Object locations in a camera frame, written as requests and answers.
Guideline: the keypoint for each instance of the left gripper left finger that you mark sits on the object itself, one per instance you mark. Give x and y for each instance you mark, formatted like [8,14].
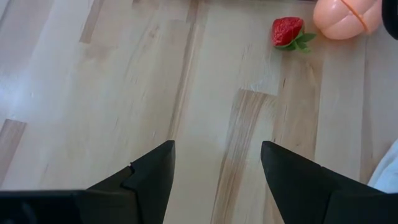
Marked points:
[152,186]

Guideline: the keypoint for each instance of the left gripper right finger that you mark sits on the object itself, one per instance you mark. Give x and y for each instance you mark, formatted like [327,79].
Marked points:
[295,186]

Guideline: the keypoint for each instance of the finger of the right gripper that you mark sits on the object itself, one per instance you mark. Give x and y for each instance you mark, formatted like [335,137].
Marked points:
[391,15]

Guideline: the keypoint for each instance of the toy peach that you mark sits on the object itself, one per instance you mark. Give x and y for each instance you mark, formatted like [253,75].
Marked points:
[345,18]

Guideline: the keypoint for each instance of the red toy strawberry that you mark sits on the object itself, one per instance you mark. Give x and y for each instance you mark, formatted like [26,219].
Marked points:
[286,31]

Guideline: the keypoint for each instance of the white folded cloth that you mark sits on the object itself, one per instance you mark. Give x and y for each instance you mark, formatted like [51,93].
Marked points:
[385,171]

